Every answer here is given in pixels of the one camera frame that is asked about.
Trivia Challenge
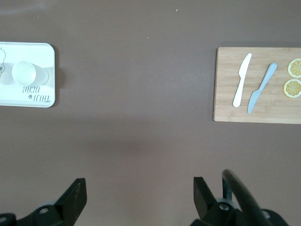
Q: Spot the white plastic knife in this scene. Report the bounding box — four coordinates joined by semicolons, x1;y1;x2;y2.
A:
232;53;253;108

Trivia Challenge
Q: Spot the brown table cover mat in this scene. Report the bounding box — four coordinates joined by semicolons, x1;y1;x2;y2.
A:
0;0;301;226

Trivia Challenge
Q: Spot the white plastic cup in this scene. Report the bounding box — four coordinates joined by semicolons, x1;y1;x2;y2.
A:
11;61;50;87

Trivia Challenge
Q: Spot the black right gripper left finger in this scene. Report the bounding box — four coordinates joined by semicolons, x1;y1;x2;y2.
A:
15;178;87;226

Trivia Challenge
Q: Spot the bamboo cutting board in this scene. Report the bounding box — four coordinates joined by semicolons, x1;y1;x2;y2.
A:
213;47;301;125

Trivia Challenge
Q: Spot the grey plastic knife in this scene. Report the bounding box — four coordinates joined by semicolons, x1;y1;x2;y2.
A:
247;62;278;114

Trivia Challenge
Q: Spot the yellow lemon slice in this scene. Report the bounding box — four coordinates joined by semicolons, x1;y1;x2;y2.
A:
283;79;301;98
287;58;301;79

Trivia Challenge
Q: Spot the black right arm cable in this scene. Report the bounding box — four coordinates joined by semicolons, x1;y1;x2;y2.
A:
222;169;273;226

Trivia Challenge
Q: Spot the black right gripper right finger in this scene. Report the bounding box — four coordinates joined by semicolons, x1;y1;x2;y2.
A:
191;177;250;226

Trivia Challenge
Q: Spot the white bear print tray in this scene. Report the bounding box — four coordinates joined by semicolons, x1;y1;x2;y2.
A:
0;41;56;108

